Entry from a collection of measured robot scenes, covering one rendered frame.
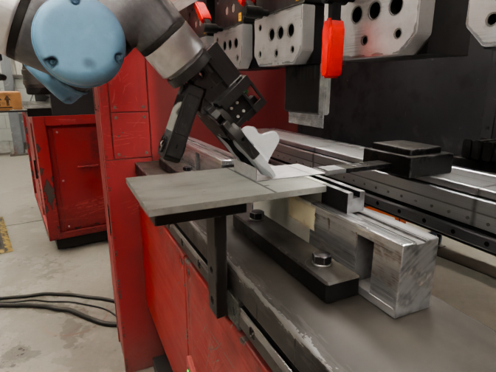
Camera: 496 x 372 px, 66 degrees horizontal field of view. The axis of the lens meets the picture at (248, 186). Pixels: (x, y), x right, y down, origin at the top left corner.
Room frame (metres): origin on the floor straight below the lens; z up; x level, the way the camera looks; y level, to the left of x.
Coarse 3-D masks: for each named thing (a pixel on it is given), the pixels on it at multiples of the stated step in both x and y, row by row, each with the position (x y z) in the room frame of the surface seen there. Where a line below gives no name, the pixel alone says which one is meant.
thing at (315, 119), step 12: (288, 72) 0.67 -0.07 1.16; (300, 72) 0.63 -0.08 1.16; (312, 72) 0.60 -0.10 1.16; (288, 84) 0.67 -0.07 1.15; (300, 84) 0.63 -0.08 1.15; (312, 84) 0.60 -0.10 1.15; (324, 84) 0.59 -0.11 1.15; (288, 96) 0.66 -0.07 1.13; (300, 96) 0.63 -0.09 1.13; (312, 96) 0.60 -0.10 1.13; (324, 96) 0.59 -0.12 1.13; (288, 108) 0.66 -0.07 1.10; (300, 108) 0.63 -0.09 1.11; (312, 108) 0.60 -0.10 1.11; (324, 108) 0.59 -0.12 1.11; (300, 120) 0.64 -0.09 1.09; (312, 120) 0.61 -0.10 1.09
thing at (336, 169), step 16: (384, 144) 0.72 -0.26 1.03; (400, 144) 0.72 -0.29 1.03; (416, 144) 0.72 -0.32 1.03; (368, 160) 0.74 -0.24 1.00; (384, 160) 0.70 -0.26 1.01; (400, 160) 0.67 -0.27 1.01; (416, 160) 0.65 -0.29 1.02; (432, 160) 0.67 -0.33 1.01; (448, 160) 0.69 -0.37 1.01; (416, 176) 0.66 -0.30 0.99
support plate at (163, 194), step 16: (144, 176) 0.60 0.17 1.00; (160, 176) 0.60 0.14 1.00; (176, 176) 0.60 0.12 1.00; (192, 176) 0.60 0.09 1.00; (208, 176) 0.60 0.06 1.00; (224, 176) 0.60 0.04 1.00; (240, 176) 0.60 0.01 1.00; (144, 192) 0.51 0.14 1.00; (160, 192) 0.51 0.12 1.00; (176, 192) 0.51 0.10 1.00; (192, 192) 0.51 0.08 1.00; (208, 192) 0.51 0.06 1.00; (224, 192) 0.51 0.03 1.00; (240, 192) 0.51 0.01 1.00; (256, 192) 0.51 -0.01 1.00; (272, 192) 0.51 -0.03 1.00; (288, 192) 0.52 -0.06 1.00; (304, 192) 0.53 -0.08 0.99; (320, 192) 0.54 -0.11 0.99; (144, 208) 0.45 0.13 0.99; (160, 208) 0.44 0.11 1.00; (176, 208) 0.45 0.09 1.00; (192, 208) 0.46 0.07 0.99; (208, 208) 0.47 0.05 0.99
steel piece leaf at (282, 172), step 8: (240, 168) 0.62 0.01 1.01; (248, 168) 0.59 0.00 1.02; (256, 168) 0.57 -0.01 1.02; (272, 168) 0.65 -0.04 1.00; (280, 168) 0.65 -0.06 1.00; (288, 168) 0.65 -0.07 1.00; (248, 176) 0.59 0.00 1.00; (256, 176) 0.57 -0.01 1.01; (264, 176) 0.59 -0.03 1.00; (280, 176) 0.59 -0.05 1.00; (288, 176) 0.59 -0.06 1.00; (296, 176) 0.60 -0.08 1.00
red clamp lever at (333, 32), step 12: (324, 0) 0.46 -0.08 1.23; (336, 0) 0.46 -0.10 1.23; (348, 0) 0.46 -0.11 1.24; (336, 12) 0.46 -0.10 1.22; (324, 24) 0.46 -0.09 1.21; (336, 24) 0.46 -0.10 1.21; (324, 36) 0.46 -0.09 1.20; (336, 36) 0.45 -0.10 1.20; (324, 48) 0.46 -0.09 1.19; (336, 48) 0.45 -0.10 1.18; (324, 60) 0.46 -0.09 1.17; (336, 60) 0.46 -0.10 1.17; (324, 72) 0.46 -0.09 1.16; (336, 72) 0.46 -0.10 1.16
